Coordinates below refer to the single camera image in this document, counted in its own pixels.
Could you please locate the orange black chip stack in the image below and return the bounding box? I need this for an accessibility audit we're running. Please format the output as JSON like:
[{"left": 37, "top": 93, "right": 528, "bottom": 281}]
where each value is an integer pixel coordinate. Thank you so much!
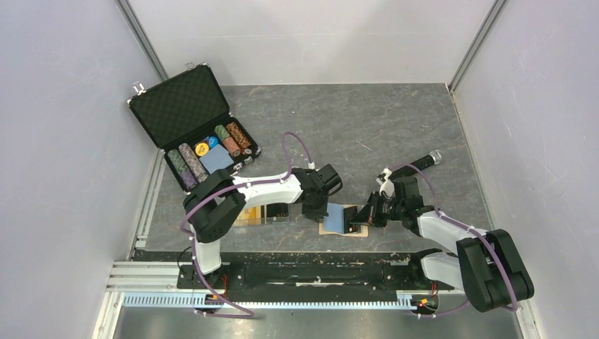
[{"left": 225, "top": 122, "right": 251, "bottom": 153}]

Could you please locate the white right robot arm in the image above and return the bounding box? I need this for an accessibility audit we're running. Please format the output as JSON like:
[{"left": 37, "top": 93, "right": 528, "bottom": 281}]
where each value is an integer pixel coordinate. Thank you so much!
[{"left": 351, "top": 177, "right": 535, "bottom": 312}]

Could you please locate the tan leather card holder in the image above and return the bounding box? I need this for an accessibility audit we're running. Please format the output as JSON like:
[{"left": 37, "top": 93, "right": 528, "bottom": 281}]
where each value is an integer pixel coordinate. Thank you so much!
[{"left": 319, "top": 203, "right": 369, "bottom": 237}]

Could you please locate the clear acrylic card box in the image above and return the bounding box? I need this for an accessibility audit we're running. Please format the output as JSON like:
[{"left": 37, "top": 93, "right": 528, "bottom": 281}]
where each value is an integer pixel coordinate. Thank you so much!
[{"left": 261, "top": 203, "right": 290, "bottom": 225}]

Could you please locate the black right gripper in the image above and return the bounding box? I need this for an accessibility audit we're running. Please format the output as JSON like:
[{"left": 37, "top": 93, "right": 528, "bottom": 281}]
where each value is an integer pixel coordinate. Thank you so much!
[{"left": 350, "top": 191, "right": 405, "bottom": 228}]

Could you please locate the pink chip stack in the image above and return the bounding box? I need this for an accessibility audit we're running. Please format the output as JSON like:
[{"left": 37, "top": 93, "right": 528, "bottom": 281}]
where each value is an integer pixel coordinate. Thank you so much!
[{"left": 214, "top": 125, "right": 241, "bottom": 157}]

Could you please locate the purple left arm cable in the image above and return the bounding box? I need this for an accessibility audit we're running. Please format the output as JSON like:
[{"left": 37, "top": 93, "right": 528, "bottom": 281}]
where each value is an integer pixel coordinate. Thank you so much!
[{"left": 179, "top": 131, "right": 315, "bottom": 319}]

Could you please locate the black poker chip case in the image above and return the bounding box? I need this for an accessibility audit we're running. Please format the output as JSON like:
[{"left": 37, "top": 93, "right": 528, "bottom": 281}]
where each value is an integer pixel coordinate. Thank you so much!
[{"left": 127, "top": 63, "right": 262, "bottom": 194}]

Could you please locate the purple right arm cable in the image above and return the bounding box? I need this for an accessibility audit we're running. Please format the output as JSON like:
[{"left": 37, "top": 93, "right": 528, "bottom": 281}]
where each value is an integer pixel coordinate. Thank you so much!
[{"left": 388, "top": 161, "right": 521, "bottom": 319}]

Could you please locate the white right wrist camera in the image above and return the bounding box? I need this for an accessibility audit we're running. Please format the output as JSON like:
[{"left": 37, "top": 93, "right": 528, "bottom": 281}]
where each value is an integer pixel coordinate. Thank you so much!
[{"left": 376, "top": 168, "right": 395, "bottom": 198}]

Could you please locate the green chip stack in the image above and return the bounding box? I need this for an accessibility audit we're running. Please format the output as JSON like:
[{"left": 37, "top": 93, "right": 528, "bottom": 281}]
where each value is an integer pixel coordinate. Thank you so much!
[{"left": 167, "top": 149, "right": 189, "bottom": 174}]

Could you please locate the yellow dealer chip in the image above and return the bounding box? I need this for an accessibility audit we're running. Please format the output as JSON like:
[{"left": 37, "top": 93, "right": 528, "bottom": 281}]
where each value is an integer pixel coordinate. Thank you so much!
[{"left": 194, "top": 141, "right": 210, "bottom": 157}]

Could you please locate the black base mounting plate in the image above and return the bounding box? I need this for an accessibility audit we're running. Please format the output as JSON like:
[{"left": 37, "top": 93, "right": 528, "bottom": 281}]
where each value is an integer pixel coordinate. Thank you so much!
[{"left": 177, "top": 252, "right": 450, "bottom": 302}]

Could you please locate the black cylindrical flashlight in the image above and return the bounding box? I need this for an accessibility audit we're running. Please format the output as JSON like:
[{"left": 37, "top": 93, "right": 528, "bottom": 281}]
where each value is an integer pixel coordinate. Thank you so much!
[{"left": 389, "top": 150, "right": 442, "bottom": 180}]

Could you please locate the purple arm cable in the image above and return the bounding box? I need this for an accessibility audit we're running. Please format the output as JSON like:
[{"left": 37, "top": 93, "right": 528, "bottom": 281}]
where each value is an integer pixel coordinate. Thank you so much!
[
  {"left": 179, "top": 131, "right": 315, "bottom": 319},
  {"left": 388, "top": 161, "right": 521, "bottom": 319}
]

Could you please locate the purple chip stack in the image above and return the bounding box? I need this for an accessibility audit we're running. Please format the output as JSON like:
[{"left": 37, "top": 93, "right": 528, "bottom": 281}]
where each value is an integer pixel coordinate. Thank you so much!
[{"left": 178, "top": 143, "right": 208, "bottom": 185}]

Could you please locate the black VIP card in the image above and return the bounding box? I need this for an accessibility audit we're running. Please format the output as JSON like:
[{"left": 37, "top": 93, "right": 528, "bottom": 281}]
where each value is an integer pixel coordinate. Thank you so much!
[{"left": 342, "top": 206, "right": 361, "bottom": 234}]

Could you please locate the blue patterned card deck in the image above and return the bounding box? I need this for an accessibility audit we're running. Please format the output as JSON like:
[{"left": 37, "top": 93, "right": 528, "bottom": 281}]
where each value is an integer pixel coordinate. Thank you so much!
[{"left": 199, "top": 144, "right": 233, "bottom": 174}]

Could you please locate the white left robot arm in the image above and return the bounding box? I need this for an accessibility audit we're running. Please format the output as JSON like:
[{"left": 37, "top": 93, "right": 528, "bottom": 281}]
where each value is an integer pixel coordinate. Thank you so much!
[{"left": 180, "top": 164, "right": 343, "bottom": 288}]

